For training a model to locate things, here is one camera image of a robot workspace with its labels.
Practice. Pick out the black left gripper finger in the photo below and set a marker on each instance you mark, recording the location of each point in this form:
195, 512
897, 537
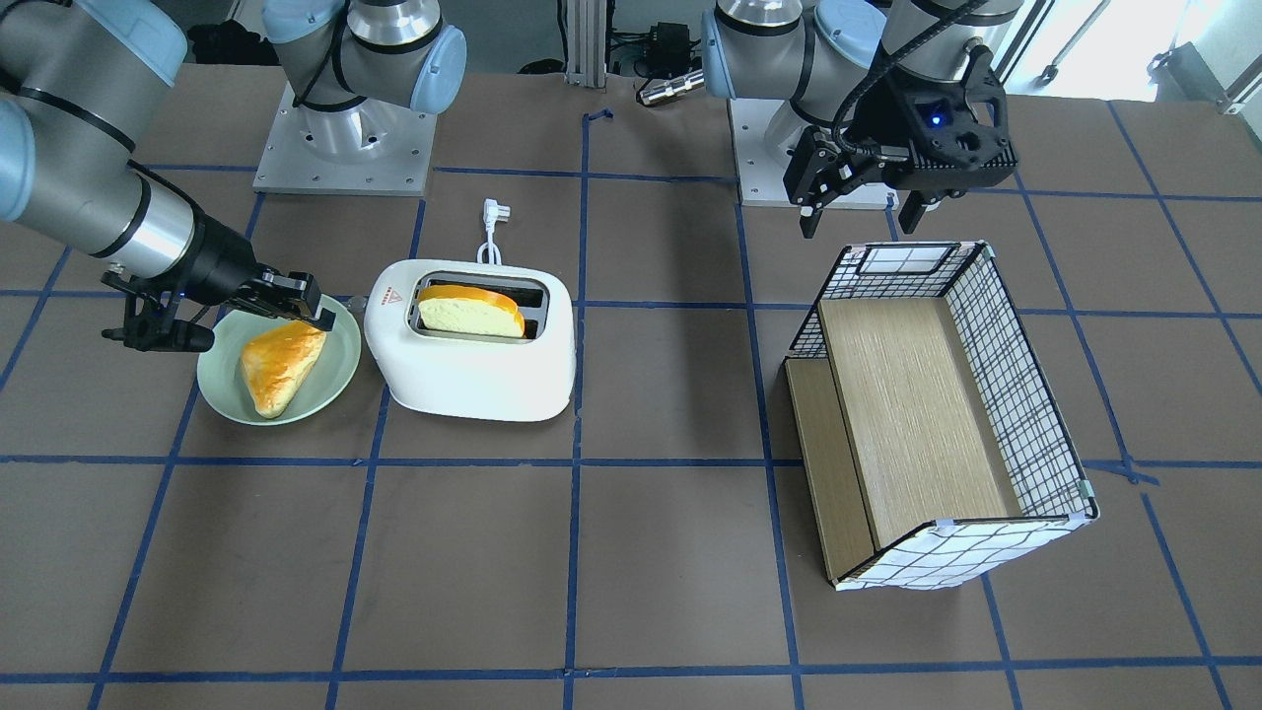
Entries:
918, 204
820, 172

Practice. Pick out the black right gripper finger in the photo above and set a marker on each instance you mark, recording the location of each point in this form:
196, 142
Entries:
150, 325
295, 296

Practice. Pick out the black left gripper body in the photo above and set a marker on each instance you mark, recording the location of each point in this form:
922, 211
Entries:
884, 120

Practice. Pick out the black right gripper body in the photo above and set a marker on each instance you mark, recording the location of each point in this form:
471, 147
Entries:
219, 262

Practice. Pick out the white toaster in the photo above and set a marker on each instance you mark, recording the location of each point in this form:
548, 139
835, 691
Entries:
495, 378

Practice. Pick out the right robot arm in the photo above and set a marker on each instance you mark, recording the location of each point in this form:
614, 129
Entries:
82, 80

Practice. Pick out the toast slice in toaster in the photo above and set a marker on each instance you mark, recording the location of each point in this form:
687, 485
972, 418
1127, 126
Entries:
470, 310

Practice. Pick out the golden triangular bread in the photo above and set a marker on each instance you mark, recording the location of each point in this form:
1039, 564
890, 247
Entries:
276, 363

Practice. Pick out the green plate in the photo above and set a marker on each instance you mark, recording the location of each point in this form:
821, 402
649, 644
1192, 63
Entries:
221, 383

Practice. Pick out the silver cylinder on table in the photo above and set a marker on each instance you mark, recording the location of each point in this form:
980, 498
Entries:
657, 92

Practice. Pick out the wire basket with wood shelf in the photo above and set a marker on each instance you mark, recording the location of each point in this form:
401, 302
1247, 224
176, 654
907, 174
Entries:
933, 445

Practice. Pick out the aluminium frame post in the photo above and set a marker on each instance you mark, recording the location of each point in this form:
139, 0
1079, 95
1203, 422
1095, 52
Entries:
585, 30

